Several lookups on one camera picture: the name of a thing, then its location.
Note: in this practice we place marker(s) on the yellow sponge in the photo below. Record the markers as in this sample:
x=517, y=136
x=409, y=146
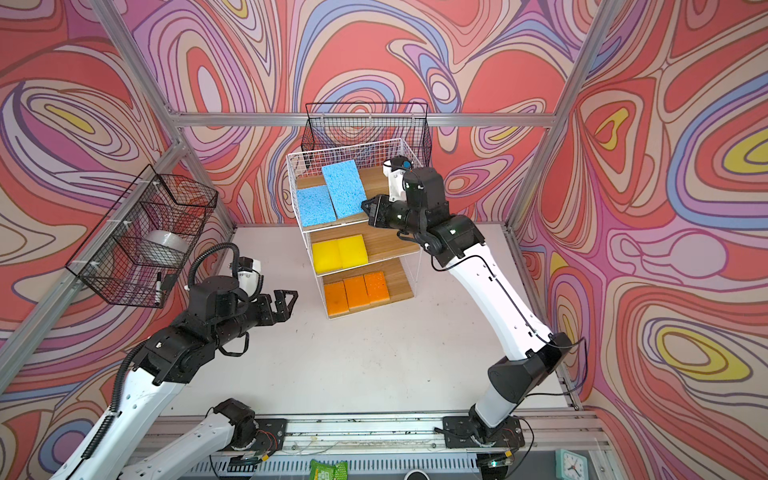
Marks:
x=353, y=252
x=326, y=256

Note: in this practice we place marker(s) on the blue sponge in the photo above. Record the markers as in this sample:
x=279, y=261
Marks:
x=345, y=187
x=315, y=206

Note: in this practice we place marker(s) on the teal alarm clock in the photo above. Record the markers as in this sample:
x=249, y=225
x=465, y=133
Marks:
x=571, y=466

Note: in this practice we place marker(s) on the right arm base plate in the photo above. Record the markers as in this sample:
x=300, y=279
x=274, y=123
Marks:
x=464, y=432

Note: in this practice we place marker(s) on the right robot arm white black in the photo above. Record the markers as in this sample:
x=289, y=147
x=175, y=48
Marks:
x=417, y=209

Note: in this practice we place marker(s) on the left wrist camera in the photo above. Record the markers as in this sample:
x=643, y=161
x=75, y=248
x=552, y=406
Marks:
x=250, y=276

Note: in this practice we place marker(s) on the green snack packet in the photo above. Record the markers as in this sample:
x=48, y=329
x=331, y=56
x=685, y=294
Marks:
x=328, y=471

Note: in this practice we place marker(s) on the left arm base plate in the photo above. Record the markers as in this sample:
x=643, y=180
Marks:
x=262, y=435

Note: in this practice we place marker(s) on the black wire basket back wall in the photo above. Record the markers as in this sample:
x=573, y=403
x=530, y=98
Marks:
x=345, y=123

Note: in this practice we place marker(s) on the black marker pen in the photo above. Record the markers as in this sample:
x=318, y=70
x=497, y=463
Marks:
x=158, y=295

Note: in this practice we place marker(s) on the orange sponge with pale back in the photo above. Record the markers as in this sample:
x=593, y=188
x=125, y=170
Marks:
x=336, y=299

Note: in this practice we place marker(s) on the black wire basket left wall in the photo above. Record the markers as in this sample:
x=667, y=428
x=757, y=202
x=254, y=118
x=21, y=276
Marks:
x=151, y=230

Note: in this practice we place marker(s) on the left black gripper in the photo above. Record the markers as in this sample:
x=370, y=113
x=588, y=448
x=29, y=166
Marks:
x=282, y=312

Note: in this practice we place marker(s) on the black wire basket wall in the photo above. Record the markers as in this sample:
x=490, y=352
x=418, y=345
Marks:
x=151, y=230
x=345, y=123

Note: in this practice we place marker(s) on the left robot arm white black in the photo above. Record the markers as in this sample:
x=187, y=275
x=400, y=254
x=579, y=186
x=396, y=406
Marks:
x=226, y=301

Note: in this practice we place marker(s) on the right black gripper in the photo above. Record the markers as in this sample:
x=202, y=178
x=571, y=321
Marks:
x=377, y=216

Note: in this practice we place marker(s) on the white wire wooden shelf rack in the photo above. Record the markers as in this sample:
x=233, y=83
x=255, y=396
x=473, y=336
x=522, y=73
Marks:
x=399, y=260

